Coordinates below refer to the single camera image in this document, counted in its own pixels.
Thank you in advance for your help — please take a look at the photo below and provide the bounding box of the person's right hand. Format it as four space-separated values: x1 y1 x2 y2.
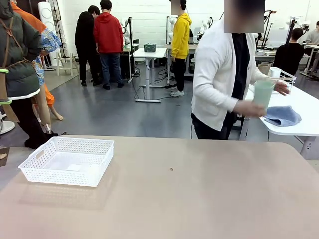
235 99 266 118

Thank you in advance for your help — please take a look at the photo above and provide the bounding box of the person in red hoodie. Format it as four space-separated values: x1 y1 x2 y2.
93 0 125 90

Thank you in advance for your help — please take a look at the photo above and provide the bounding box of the person in yellow hoodie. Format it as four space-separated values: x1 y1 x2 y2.
169 0 193 98

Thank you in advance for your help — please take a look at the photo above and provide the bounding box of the white side table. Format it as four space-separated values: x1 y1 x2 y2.
238 74 319 160

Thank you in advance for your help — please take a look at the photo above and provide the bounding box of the person's left hand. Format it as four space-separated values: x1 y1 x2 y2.
273 81 292 96

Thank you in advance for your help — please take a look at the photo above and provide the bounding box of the person's left forearm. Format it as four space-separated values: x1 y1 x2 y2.
250 66 276 83

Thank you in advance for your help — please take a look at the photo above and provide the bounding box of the person's right forearm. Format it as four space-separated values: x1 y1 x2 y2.
209 82 241 117

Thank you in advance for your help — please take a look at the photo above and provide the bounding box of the person in black top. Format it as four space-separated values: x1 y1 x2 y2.
273 27 305 77

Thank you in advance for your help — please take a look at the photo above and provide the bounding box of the white wire rack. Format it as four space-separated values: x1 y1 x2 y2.
269 66 297 94

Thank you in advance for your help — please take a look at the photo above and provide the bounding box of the mannequin with orange garment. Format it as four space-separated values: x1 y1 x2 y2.
11 1 64 121

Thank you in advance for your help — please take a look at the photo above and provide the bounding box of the brown wooden board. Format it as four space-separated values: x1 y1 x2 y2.
0 146 10 167

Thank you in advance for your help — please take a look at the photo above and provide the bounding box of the white perforated plastic basket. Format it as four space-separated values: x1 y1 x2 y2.
18 136 115 188

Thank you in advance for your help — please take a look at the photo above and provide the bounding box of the person in white top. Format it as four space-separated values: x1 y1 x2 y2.
190 0 292 140

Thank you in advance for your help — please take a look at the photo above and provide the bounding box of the white background desk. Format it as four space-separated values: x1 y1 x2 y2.
133 47 168 103

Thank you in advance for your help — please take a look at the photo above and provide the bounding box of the white wooden stool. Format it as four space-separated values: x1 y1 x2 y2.
55 52 80 77

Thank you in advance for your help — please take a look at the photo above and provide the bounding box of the mannequin with green jacket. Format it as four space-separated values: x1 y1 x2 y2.
0 0 59 150

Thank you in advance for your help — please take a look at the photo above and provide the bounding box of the person in black jacket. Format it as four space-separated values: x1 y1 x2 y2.
74 4 103 87

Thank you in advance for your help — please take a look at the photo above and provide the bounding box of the white tower appliance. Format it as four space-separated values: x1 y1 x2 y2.
37 1 63 67

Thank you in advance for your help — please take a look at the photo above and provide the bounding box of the white round stand base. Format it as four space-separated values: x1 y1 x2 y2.
0 120 15 135

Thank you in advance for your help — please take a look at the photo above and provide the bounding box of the mint green cup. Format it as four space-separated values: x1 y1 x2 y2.
253 80 276 112

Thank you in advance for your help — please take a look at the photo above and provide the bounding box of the blue towel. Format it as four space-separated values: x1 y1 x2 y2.
263 106 302 127

